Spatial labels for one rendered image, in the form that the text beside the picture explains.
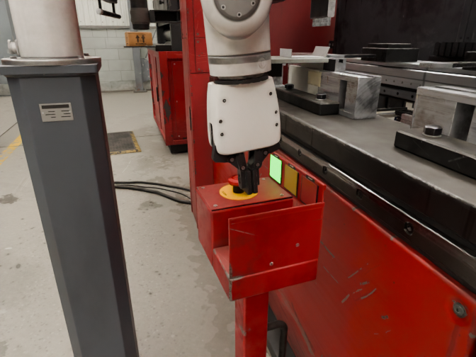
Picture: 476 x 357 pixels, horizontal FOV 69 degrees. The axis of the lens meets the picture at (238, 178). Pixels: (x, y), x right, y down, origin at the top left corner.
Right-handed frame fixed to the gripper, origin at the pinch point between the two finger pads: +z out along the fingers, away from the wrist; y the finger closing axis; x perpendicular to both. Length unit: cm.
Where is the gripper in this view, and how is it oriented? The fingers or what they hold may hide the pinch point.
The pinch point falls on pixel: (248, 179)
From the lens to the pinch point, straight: 53.5
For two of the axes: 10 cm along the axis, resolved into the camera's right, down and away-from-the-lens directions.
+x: 3.5, 3.5, -8.7
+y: -9.3, 2.1, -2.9
